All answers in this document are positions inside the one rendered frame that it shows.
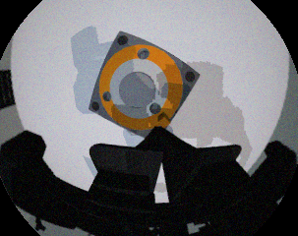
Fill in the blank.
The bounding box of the orange round plate with holes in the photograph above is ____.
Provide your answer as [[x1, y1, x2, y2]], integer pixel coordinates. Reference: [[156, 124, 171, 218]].
[[98, 44, 183, 131]]

